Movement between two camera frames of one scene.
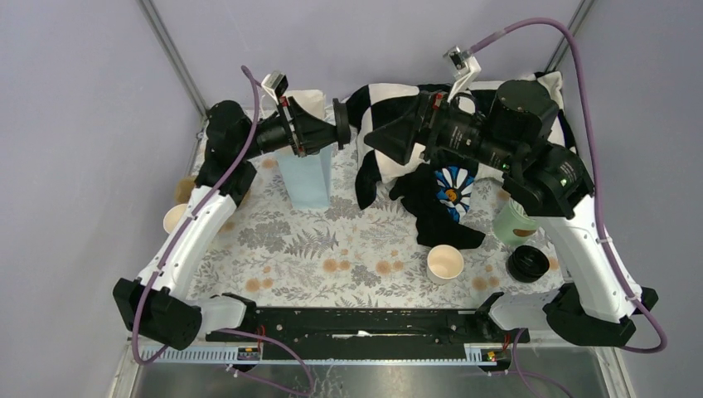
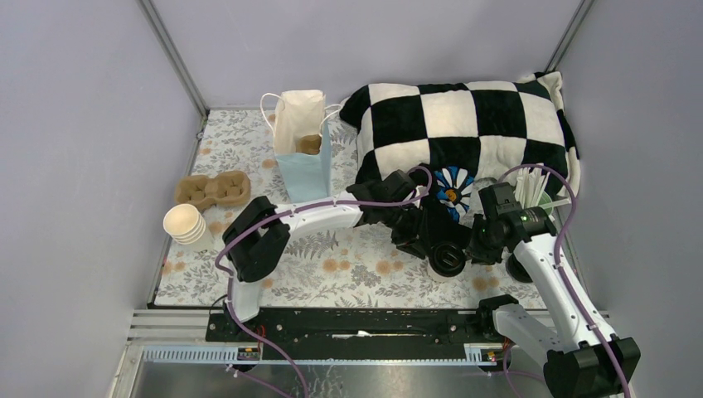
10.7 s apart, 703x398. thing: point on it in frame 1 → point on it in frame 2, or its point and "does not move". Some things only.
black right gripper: x=422 y=126 → x=480 y=255
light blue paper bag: x=307 y=178 does not move
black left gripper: x=316 y=133 → x=414 y=240
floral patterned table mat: x=343 y=256 does not move
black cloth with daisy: x=436 y=199 does not move
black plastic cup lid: x=342 y=120 → x=446 y=259
